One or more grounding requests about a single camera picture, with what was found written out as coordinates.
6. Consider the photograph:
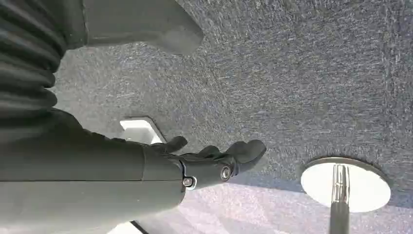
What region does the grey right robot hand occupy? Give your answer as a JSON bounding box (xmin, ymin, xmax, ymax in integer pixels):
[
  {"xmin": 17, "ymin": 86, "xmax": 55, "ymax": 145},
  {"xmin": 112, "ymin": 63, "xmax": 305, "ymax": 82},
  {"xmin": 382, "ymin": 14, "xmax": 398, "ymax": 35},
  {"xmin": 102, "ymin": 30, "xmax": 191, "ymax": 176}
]
[{"xmin": 0, "ymin": 0, "xmax": 267, "ymax": 234}]

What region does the white floor outlet plate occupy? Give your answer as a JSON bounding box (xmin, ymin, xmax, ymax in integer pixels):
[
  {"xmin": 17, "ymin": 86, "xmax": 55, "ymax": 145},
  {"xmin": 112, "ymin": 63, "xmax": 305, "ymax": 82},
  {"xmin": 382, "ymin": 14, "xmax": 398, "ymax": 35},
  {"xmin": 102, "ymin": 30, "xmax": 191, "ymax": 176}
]
[{"xmin": 119, "ymin": 117, "xmax": 167, "ymax": 145}]

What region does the ribbed grey right arm sleeve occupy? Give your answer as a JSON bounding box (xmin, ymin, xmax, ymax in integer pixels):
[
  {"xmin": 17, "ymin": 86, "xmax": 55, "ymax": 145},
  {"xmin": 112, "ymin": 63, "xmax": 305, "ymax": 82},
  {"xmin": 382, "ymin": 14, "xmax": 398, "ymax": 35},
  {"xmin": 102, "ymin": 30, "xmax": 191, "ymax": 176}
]
[{"xmin": 0, "ymin": 0, "xmax": 68, "ymax": 118}]

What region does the chrome and black stand pole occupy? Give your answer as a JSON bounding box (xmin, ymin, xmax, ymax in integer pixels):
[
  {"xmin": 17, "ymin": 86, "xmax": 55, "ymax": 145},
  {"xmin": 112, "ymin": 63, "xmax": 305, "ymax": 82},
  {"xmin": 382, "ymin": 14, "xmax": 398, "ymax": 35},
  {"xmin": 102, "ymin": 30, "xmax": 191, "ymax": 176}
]
[{"xmin": 328, "ymin": 163, "xmax": 351, "ymax": 234}]

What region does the round chrome stand base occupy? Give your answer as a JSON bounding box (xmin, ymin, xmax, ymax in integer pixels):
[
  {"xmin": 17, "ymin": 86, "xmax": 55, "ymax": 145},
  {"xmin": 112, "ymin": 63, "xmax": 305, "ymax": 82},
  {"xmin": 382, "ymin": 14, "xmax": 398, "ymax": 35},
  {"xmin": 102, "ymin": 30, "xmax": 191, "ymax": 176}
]
[{"xmin": 300, "ymin": 157, "xmax": 392, "ymax": 214}]

